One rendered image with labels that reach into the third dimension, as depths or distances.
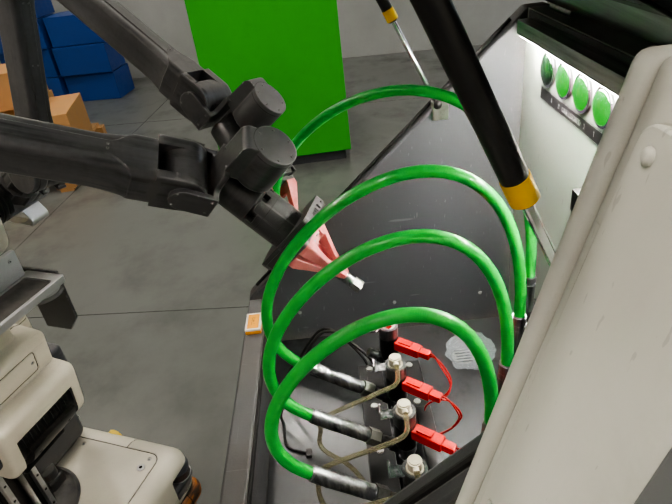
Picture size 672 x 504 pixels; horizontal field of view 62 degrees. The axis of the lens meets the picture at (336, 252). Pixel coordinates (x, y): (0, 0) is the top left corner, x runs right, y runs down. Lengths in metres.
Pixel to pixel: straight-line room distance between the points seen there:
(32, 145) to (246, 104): 0.32
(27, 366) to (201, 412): 1.05
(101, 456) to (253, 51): 2.78
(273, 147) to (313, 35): 3.27
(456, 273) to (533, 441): 0.83
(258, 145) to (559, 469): 0.46
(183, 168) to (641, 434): 0.54
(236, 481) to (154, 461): 1.00
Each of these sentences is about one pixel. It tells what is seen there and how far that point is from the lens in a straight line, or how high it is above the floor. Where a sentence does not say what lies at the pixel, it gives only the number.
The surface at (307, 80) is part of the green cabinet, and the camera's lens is 3.98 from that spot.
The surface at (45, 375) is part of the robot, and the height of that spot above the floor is 0.80.
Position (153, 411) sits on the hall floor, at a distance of 2.41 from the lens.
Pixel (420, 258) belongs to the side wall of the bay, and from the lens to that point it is 1.13.
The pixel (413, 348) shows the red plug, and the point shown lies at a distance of 0.81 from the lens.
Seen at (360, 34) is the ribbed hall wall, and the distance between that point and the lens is 7.16.
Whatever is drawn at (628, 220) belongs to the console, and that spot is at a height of 1.48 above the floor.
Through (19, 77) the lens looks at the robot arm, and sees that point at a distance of 1.20.
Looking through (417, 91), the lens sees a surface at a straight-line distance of 0.71.
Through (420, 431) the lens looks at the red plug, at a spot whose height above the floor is 1.08.
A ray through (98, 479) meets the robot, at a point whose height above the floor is 0.28.
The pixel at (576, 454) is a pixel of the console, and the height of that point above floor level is 1.37.
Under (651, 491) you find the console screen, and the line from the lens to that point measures 0.27.
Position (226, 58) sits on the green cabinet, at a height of 0.83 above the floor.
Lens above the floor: 1.62
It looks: 32 degrees down
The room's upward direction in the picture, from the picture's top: 7 degrees counter-clockwise
